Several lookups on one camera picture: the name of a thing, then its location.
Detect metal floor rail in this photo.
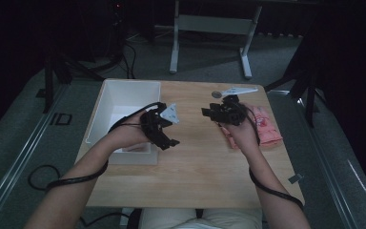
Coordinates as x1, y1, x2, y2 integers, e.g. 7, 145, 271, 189
0, 84, 70, 229
268, 90, 360, 229

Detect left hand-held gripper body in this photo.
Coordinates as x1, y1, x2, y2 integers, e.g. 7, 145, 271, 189
139, 101, 181, 151

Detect black stand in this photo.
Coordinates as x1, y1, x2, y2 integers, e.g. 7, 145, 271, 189
42, 53, 106, 114

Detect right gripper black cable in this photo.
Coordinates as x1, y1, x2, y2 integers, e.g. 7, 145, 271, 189
234, 101, 305, 212

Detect black tripod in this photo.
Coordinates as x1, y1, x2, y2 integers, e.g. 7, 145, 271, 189
265, 31, 324, 129

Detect small grey tag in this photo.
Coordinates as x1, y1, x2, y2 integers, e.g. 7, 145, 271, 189
288, 173, 304, 184

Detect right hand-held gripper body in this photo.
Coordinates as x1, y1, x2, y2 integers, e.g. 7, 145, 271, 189
217, 87, 259, 126

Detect person's right hand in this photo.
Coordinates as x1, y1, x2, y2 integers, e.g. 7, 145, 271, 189
220, 110, 262, 157

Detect white plastic box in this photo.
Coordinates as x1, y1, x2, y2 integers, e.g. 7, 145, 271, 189
85, 79, 162, 166

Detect black floor cable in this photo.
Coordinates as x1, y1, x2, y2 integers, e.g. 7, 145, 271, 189
79, 211, 132, 229

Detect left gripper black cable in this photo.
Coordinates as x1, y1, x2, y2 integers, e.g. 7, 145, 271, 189
28, 101, 168, 193

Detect person's left hand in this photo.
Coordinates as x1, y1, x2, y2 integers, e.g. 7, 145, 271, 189
107, 109, 152, 151

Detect person's pale trousers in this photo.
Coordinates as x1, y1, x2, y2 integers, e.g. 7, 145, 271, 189
138, 208, 263, 229

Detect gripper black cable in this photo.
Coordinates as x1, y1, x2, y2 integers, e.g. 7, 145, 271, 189
28, 101, 168, 193
234, 101, 305, 212

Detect grey metal table frame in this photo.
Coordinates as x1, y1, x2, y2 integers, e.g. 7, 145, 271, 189
169, 0, 263, 80

